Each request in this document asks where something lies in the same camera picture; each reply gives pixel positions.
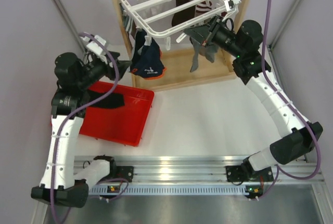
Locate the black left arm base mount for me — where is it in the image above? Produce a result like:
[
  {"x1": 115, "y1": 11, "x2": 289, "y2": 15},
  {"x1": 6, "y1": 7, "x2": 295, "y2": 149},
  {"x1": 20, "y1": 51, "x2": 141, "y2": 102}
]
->
[{"x1": 96, "y1": 165, "x2": 134, "y2": 184}]

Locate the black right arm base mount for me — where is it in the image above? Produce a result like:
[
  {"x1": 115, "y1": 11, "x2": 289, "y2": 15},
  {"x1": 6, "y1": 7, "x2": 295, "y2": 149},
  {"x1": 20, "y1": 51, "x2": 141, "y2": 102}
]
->
[{"x1": 225, "y1": 165, "x2": 274, "y2": 186}]

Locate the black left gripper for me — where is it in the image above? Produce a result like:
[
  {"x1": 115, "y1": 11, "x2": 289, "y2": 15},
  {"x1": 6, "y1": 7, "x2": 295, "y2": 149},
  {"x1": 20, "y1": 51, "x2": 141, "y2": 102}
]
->
[{"x1": 77, "y1": 50, "x2": 132, "y2": 89}]

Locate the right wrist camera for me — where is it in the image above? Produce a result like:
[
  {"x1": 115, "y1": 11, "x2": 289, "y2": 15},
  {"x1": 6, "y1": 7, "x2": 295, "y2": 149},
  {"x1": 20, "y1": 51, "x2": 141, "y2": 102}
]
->
[{"x1": 224, "y1": 0, "x2": 241, "y2": 13}]

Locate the black sock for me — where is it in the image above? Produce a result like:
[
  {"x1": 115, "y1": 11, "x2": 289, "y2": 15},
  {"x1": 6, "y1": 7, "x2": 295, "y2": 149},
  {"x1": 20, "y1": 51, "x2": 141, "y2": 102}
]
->
[{"x1": 87, "y1": 90, "x2": 125, "y2": 109}]

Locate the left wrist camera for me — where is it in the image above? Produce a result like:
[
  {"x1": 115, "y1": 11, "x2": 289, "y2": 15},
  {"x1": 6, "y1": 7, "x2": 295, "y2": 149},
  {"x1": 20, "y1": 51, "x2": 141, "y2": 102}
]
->
[{"x1": 86, "y1": 35, "x2": 108, "y2": 63}]

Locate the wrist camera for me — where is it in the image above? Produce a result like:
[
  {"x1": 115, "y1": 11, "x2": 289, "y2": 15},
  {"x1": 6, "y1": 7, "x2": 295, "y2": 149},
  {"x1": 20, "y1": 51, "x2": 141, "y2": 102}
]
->
[
  {"x1": 224, "y1": 0, "x2": 241, "y2": 13},
  {"x1": 86, "y1": 35, "x2": 108, "y2": 63}
]

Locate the dark brown hanging sock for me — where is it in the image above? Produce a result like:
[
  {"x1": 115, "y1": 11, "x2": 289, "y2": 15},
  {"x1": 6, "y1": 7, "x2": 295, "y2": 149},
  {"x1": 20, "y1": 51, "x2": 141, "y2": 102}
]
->
[{"x1": 171, "y1": 0, "x2": 196, "y2": 27}]

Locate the red plastic tray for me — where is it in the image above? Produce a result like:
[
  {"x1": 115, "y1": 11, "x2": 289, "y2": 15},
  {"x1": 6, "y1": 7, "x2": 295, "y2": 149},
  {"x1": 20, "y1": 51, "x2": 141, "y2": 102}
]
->
[{"x1": 50, "y1": 80, "x2": 155, "y2": 147}]

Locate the wooden hanger stand frame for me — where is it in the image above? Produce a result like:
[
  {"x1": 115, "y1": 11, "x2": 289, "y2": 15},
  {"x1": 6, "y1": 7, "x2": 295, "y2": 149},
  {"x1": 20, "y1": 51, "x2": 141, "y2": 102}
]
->
[{"x1": 112, "y1": 0, "x2": 236, "y2": 91}]

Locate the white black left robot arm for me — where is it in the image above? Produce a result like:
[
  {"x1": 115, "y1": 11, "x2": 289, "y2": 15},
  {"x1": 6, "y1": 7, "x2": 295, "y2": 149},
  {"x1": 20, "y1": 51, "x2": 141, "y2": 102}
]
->
[{"x1": 31, "y1": 51, "x2": 120, "y2": 208}]

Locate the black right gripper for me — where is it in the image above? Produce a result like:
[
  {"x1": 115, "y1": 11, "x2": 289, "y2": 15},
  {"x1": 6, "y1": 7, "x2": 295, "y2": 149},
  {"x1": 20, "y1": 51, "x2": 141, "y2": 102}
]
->
[{"x1": 185, "y1": 15, "x2": 244, "y2": 59}]

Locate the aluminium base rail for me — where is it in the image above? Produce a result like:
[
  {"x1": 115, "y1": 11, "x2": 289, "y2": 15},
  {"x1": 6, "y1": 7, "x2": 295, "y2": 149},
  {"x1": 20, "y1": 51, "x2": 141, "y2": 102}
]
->
[{"x1": 89, "y1": 156, "x2": 325, "y2": 199}]

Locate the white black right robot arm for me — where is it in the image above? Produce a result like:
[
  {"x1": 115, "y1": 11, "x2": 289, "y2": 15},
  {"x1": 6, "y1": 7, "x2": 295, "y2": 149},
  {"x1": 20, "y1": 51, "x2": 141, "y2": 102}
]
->
[{"x1": 184, "y1": 16, "x2": 323, "y2": 181}]

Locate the white plastic clip hanger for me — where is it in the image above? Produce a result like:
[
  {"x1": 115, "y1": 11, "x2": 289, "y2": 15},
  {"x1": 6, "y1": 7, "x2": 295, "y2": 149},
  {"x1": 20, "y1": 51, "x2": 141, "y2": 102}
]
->
[{"x1": 113, "y1": 0, "x2": 239, "y2": 51}]

